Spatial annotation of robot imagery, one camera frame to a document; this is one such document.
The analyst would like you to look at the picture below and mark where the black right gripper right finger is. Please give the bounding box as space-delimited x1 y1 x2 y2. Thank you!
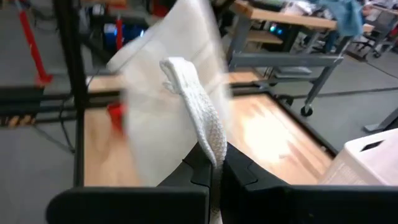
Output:
220 142 398 224

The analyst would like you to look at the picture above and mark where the white terry towel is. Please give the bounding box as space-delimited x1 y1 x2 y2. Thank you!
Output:
107 0 233 224

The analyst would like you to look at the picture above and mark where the red black camera block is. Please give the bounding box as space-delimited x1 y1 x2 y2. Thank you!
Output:
106 101 127 135

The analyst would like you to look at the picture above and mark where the red upright bar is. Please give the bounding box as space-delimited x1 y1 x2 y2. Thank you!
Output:
17 8 53 86
115 17 124 51

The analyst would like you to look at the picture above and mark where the blue grey fabric cover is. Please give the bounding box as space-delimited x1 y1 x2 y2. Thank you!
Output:
315 0 365 37

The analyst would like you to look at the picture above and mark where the black orange-striped floor mat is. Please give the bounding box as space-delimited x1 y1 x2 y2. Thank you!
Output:
0 114 35 128

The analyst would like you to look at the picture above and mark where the black caster wheel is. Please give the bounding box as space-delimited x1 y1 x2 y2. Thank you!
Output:
300 105 314 118

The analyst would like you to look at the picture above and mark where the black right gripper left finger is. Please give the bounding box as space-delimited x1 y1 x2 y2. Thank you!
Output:
45 142 213 224

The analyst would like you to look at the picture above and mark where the wooden workbench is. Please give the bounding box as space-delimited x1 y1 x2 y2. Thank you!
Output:
228 0 376 118

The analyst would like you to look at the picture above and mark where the black computer with blue lights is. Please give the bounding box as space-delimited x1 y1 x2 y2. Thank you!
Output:
104 22 149 49

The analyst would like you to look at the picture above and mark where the white perforated plastic basket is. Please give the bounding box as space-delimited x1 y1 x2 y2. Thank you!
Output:
319 128 398 187

